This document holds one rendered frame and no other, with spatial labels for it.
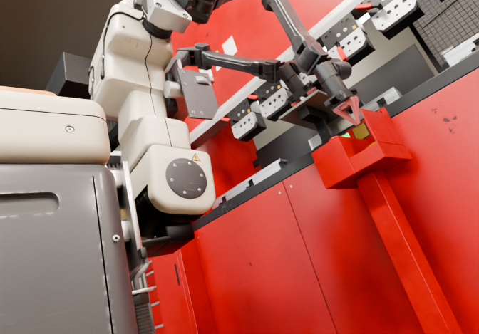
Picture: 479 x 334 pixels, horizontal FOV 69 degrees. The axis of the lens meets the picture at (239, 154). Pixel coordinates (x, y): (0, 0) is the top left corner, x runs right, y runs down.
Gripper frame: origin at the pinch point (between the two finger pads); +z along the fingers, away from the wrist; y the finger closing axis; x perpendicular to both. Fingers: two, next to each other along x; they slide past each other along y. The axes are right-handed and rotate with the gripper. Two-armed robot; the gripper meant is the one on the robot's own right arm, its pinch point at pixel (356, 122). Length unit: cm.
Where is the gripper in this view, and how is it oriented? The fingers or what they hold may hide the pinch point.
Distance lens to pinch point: 104.8
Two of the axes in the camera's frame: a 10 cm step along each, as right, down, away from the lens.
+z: 4.6, 8.6, -2.2
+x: -5.9, 4.8, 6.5
